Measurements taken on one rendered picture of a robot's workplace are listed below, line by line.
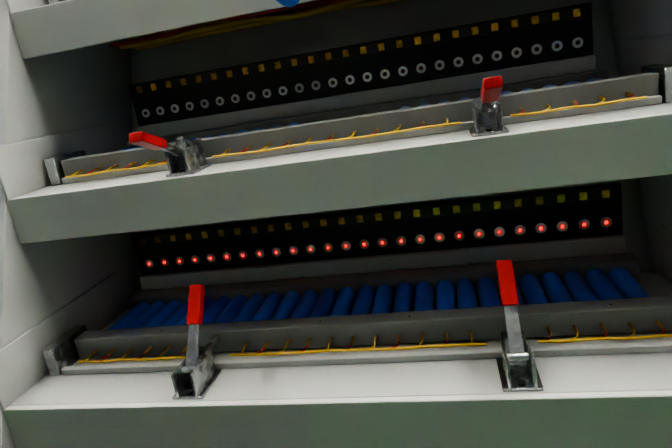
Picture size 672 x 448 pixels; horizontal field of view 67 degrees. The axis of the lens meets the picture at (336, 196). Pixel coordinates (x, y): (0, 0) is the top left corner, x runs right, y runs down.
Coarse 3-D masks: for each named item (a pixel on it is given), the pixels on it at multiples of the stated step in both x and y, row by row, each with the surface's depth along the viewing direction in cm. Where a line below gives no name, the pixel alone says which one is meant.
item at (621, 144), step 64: (576, 64) 53; (640, 64) 49; (192, 128) 63; (512, 128) 40; (576, 128) 37; (640, 128) 36; (64, 192) 47; (128, 192) 46; (192, 192) 44; (256, 192) 43; (320, 192) 42; (384, 192) 41; (448, 192) 40
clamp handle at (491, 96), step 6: (486, 78) 33; (492, 78) 33; (498, 78) 33; (486, 84) 33; (492, 84) 33; (498, 84) 33; (486, 90) 34; (492, 90) 34; (498, 90) 34; (480, 96) 40; (486, 96) 35; (492, 96) 35; (498, 96) 35; (480, 102) 40; (486, 102) 37; (492, 102) 38; (480, 108) 40; (486, 108) 39; (492, 108) 39
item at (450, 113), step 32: (512, 96) 43; (544, 96) 42; (576, 96) 42; (608, 96) 41; (640, 96) 41; (288, 128) 47; (320, 128) 46; (352, 128) 46; (384, 128) 45; (416, 128) 43; (64, 160) 52; (96, 160) 52; (128, 160) 51; (160, 160) 50
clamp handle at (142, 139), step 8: (136, 136) 39; (144, 136) 39; (152, 136) 40; (136, 144) 40; (144, 144) 40; (152, 144) 40; (160, 144) 41; (168, 144) 43; (176, 144) 46; (184, 144) 46; (176, 152) 45
